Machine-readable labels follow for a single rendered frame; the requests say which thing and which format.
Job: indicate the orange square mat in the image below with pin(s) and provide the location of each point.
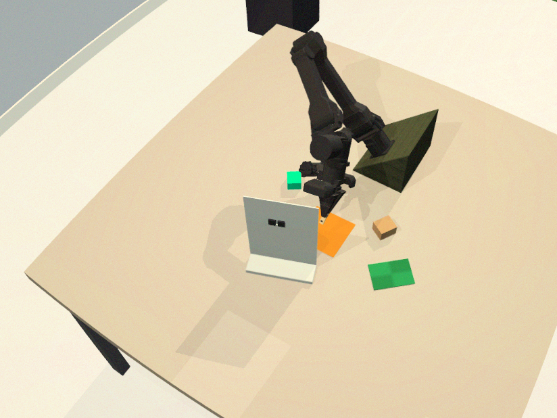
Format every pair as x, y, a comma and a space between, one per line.
332, 233

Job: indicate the small green block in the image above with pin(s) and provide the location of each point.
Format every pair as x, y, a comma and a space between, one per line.
294, 180

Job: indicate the green flat rectangular mat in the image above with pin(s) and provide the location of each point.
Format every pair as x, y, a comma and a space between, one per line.
393, 273

